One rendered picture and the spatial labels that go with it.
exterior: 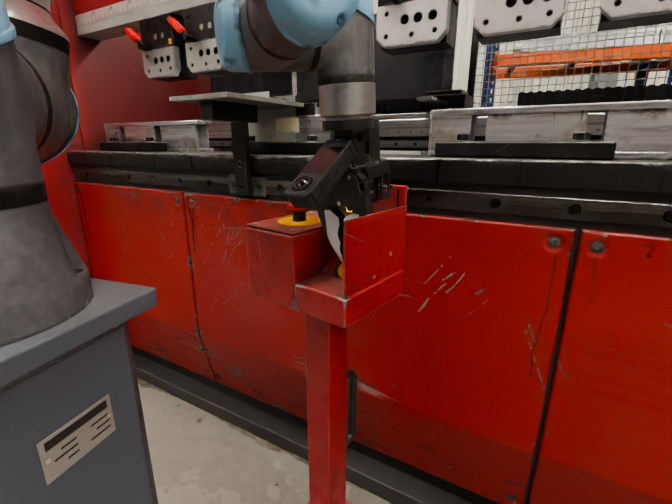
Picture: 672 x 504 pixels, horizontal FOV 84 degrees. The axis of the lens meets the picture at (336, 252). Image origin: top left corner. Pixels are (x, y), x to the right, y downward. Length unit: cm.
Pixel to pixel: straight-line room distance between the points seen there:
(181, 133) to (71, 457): 110
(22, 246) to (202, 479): 103
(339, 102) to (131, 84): 141
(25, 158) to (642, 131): 84
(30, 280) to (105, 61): 151
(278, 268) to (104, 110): 131
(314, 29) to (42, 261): 27
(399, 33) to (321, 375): 70
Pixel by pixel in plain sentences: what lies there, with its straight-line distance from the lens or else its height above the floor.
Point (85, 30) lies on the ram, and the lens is 173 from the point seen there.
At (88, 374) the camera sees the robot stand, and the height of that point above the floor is 73.
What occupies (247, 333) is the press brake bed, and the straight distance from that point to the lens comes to 114.
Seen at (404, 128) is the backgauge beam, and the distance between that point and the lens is 117.
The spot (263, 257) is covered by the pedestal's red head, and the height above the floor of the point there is 73.
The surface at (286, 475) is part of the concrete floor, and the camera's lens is 124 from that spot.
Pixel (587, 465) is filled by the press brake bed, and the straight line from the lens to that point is 93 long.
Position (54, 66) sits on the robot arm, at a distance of 48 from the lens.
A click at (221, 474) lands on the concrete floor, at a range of 128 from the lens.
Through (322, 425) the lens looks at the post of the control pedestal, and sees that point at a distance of 73.
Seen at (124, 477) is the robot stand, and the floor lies 61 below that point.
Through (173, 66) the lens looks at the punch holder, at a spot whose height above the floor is 112.
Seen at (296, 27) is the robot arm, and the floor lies 99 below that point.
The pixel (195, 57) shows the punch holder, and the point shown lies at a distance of 127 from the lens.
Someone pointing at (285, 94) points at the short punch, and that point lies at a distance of 108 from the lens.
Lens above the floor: 90
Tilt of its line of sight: 16 degrees down
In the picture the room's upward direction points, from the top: straight up
